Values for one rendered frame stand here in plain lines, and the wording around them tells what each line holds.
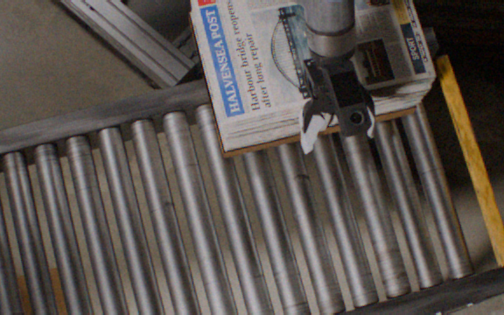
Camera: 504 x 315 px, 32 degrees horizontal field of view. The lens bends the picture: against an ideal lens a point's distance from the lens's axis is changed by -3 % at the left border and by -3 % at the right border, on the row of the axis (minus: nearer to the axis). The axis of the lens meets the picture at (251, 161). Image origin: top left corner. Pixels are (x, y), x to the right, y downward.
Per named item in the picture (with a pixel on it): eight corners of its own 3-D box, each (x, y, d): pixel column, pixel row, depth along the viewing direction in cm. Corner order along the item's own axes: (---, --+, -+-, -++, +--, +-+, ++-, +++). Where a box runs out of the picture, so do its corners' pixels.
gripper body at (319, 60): (346, 77, 147) (345, 19, 139) (364, 110, 141) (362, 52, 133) (303, 87, 147) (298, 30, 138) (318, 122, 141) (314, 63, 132)
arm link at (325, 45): (362, 31, 130) (310, 42, 129) (363, 54, 133) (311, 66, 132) (346, 2, 135) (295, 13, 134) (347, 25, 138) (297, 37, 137)
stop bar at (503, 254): (446, 56, 175) (449, 52, 173) (514, 264, 164) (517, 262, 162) (431, 59, 174) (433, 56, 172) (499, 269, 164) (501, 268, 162)
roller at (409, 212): (365, 70, 180) (381, 59, 176) (432, 293, 168) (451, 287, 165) (346, 69, 177) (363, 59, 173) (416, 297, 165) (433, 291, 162)
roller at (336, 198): (304, 84, 178) (318, 73, 174) (370, 311, 167) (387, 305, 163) (284, 84, 176) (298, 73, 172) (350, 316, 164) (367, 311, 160)
